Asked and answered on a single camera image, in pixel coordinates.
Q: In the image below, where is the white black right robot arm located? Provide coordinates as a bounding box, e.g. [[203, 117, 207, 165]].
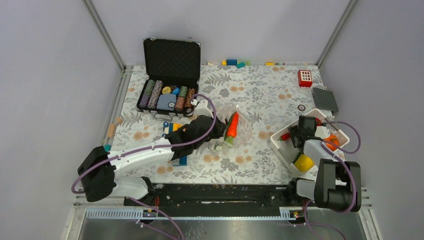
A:
[[286, 115, 362, 213]]

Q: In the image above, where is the clear dotted zip top bag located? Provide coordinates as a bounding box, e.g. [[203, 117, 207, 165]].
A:
[[211, 104, 253, 153]]

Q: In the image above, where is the green toy cucumber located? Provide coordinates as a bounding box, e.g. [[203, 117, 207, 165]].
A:
[[222, 115, 234, 147]]

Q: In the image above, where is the red toy chili pepper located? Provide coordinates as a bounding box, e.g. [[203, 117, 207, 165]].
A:
[[278, 132, 291, 141]]

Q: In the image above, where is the red toy tomato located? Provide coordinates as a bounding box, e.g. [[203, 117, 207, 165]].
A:
[[315, 117, 324, 126]]

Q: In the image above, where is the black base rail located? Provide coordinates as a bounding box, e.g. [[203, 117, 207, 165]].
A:
[[140, 183, 307, 219]]

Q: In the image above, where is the yellow toy lemon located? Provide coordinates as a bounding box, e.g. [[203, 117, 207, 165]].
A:
[[293, 153, 315, 172]]

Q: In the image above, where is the orange yellow toy block car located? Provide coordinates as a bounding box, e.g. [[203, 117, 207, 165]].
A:
[[162, 121, 182, 137]]

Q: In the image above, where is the orange toy pumpkin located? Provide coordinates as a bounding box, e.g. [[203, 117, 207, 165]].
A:
[[324, 133, 340, 152]]

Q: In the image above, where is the orange toy carrot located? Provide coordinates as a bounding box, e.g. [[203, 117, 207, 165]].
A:
[[226, 112, 239, 138]]

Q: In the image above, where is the red white window block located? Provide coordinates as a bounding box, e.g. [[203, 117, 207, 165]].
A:
[[297, 69, 313, 88]]

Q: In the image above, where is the blue block at wall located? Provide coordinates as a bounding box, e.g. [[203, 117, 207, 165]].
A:
[[225, 59, 238, 66]]

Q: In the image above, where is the wooden block left edge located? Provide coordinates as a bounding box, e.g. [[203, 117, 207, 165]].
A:
[[106, 123, 117, 139]]

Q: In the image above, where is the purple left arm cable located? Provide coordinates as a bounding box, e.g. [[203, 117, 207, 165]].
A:
[[71, 93, 218, 240]]

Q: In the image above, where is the blue grey building block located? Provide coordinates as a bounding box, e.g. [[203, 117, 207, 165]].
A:
[[171, 156, 188, 167]]

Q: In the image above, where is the black poker chip case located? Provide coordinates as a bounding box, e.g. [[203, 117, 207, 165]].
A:
[[136, 37, 201, 118]]

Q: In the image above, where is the floral patterned table mat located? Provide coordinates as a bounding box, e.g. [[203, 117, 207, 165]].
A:
[[111, 65, 324, 185]]

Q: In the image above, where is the teal block at wall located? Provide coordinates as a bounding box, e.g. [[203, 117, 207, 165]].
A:
[[235, 62, 246, 69]]

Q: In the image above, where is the dark grey building baseplate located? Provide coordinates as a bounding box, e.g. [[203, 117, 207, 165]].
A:
[[311, 87, 339, 113]]

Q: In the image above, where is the teal block left edge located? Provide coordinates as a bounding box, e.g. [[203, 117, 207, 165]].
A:
[[103, 144, 112, 152]]

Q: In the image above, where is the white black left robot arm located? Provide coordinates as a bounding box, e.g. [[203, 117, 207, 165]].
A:
[[71, 106, 227, 206]]

